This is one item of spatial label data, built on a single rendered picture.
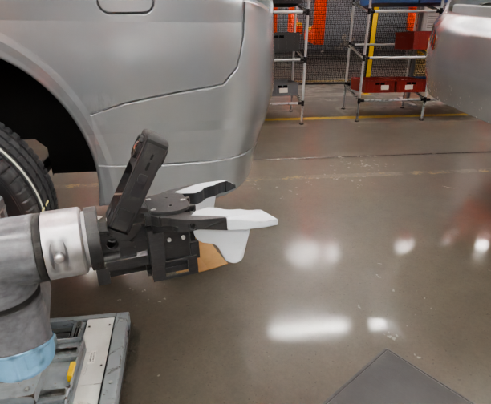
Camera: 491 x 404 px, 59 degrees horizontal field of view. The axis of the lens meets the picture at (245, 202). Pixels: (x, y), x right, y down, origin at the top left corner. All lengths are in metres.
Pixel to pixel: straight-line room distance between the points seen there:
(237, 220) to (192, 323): 1.77
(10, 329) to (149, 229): 0.18
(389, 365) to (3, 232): 1.35
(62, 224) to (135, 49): 1.07
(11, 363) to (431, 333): 1.99
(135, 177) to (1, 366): 0.26
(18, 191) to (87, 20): 0.56
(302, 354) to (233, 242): 1.62
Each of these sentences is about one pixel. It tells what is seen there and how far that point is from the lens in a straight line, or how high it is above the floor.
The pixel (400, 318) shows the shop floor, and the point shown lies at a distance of 2.36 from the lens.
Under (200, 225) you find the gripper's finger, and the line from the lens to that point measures 0.46.
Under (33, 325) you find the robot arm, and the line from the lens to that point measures 0.55.
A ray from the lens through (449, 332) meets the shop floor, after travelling 2.37.
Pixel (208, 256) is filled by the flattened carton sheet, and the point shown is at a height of 0.01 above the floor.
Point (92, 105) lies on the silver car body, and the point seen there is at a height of 1.12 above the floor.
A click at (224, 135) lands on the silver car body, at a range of 1.57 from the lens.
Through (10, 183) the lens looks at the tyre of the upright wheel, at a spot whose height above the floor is 0.99.
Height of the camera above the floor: 1.47
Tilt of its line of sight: 26 degrees down
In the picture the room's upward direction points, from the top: straight up
